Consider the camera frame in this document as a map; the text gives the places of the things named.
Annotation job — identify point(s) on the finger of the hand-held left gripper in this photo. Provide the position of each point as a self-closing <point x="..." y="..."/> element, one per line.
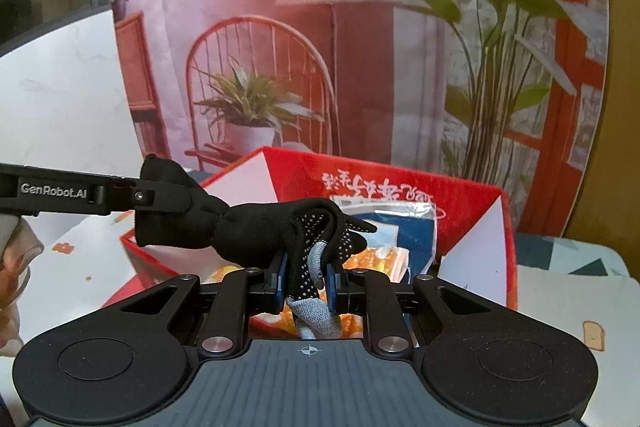
<point x="140" y="196"/>

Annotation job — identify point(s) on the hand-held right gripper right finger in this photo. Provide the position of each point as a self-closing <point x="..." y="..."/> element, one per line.
<point x="331" y="287"/>

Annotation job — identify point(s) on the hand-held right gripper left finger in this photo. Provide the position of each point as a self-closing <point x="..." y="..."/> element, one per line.
<point x="281" y="277"/>

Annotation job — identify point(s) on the black dotted glove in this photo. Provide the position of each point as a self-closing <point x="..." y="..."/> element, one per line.
<point x="260" y="227"/>

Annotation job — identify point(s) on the red strawberry cardboard box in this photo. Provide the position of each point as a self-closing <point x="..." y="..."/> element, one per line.
<point x="450" y="207"/>

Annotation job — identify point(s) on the person's left hand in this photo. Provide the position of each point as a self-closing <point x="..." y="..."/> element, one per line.
<point x="17" y="267"/>

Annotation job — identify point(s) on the orange snack packet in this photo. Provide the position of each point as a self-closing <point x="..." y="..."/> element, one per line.
<point x="380" y="259"/>

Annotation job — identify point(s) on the blue plastic packet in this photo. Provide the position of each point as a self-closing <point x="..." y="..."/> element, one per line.
<point x="415" y="237"/>

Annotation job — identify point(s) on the printed tablecloth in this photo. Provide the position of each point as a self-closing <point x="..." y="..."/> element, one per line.
<point x="560" y="277"/>

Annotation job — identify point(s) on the yellow wooden panel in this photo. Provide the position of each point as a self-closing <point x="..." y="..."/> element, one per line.
<point x="620" y="107"/>

